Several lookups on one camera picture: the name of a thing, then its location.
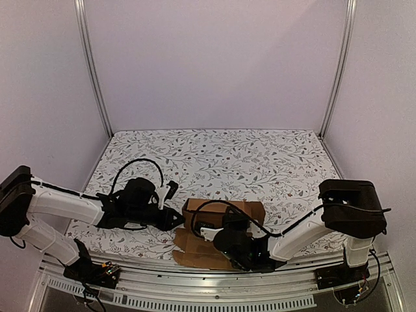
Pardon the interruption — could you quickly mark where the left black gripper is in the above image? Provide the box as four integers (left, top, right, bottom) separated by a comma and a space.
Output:
127, 206, 186, 233

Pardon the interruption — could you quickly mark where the brown cardboard box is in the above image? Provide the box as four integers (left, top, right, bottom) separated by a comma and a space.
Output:
172, 198, 266, 271

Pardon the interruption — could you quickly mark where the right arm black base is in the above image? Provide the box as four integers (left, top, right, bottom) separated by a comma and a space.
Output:
314, 251, 370, 290

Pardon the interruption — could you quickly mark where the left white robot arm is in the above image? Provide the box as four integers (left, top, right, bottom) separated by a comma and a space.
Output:
1, 166, 185, 282

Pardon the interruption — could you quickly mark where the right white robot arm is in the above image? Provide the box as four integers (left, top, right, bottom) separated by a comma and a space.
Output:
212, 179, 389, 283

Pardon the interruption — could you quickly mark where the floral patterned table mat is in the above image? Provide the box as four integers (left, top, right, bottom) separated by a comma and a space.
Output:
63, 128, 369, 261

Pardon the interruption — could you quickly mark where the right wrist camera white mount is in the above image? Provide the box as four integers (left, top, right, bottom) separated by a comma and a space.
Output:
196, 221, 224, 242

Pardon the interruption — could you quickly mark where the aluminium front rail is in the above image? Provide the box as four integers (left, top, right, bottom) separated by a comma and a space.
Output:
29, 252, 406, 311

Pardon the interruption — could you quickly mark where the left black braided cable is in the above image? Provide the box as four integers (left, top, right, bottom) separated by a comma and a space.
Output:
110, 158, 164, 199

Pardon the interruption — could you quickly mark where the left aluminium frame post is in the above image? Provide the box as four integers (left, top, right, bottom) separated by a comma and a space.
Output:
74, 0, 114, 139

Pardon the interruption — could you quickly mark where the aluminium frame post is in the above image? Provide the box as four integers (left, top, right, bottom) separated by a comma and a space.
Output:
318, 0, 357, 140
74, 0, 114, 139

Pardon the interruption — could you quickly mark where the right aluminium frame post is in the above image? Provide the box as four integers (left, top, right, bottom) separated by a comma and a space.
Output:
318, 0, 357, 140

